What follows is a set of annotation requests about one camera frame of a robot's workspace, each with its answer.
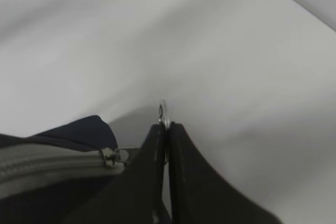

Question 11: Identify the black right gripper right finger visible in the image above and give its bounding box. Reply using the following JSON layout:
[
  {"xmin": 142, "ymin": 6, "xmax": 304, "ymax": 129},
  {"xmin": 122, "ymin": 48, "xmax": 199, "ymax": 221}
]
[{"xmin": 168, "ymin": 123, "xmax": 281, "ymax": 223}]

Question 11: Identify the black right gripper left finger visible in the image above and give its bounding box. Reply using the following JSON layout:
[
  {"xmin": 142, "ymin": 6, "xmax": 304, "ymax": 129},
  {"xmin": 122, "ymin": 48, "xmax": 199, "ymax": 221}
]
[{"xmin": 64, "ymin": 123, "xmax": 166, "ymax": 224}]

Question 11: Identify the navy insulated lunch bag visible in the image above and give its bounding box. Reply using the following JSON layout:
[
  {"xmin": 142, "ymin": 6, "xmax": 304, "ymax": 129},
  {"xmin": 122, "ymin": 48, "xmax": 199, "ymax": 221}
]
[{"xmin": 0, "ymin": 100, "xmax": 171, "ymax": 224}]

